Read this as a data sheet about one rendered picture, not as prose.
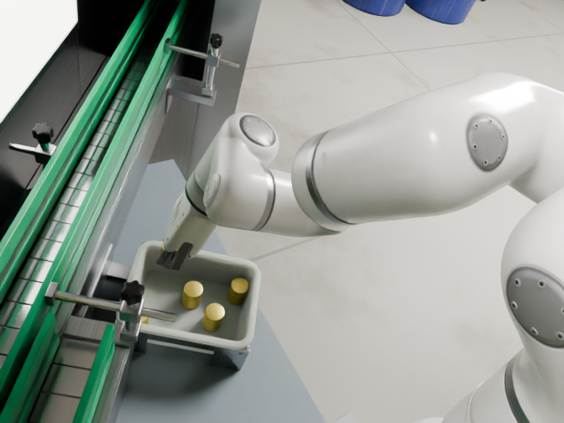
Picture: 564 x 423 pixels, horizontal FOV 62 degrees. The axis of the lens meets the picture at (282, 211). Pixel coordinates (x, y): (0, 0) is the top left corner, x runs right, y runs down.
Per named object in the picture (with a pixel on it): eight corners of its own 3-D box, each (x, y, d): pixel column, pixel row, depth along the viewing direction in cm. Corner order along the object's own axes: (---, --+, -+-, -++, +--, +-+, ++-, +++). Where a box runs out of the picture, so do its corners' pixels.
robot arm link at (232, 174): (305, 211, 52) (226, 198, 47) (258, 258, 59) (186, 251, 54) (279, 113, 60) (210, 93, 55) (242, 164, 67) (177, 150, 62)
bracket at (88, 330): (74, 332, 73) (70, 310, 68) (135, 343, 74) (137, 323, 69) (65, 353, 71) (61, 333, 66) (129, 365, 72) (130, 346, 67)
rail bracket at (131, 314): (57, 309, 68) (49, 260, 58) (174, 331, 70) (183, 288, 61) (49, 327, 66) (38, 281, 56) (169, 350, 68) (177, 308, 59)
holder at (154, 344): (112, 259, 90) (111, 235, 84) (251, 288, 94) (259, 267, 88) (79, 342, 79) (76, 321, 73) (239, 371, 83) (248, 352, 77)
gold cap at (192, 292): (201, 294, 88) (205, 281, 85) (198, 310, 86) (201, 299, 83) (182, 290, 88) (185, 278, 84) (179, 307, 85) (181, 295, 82)
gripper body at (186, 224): (196, 153, 66) (169, 198, 74) (181, 206, 59) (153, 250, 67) (243, 174, 69) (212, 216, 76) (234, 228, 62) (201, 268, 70)
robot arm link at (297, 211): (309, 216, 37) (202, 232, 54) (422, 236, 44) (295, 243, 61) (315, 113, 38) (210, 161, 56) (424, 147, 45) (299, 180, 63)
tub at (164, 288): (139, 263, 91) (141, 236, 84) (253, 286, 94) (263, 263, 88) (111, 347, 79) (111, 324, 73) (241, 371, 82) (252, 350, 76)
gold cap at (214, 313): (222, 316, 86) (227, 305, 83) (219, 334, 84) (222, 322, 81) (203, 312, 86) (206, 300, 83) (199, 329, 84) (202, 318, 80)
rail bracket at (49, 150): (23, 171, 82) (10, 111, 73) (63, 180, 83) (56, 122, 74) (13, 187, 80) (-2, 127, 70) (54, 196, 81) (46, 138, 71)
